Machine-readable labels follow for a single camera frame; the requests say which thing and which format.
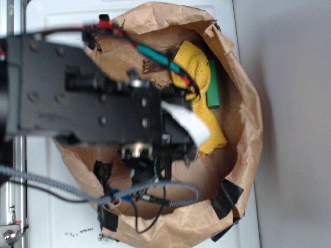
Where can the aluminium frame rail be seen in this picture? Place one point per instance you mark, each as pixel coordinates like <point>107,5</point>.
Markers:
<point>14,224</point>

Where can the green rectangular block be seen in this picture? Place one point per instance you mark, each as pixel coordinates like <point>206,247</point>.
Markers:
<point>213,91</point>

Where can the yellow microfiber cloth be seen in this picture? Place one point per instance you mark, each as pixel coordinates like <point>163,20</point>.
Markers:
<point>193,60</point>

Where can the dark wooden bark piece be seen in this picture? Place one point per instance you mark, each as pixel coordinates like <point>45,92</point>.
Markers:
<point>151,66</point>

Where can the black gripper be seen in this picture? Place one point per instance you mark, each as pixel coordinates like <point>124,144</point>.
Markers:
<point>151,135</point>

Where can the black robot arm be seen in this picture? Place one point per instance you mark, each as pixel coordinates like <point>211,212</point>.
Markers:
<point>55,90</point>

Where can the brown paper bag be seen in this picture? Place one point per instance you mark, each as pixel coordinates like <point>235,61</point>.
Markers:
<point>225,176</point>

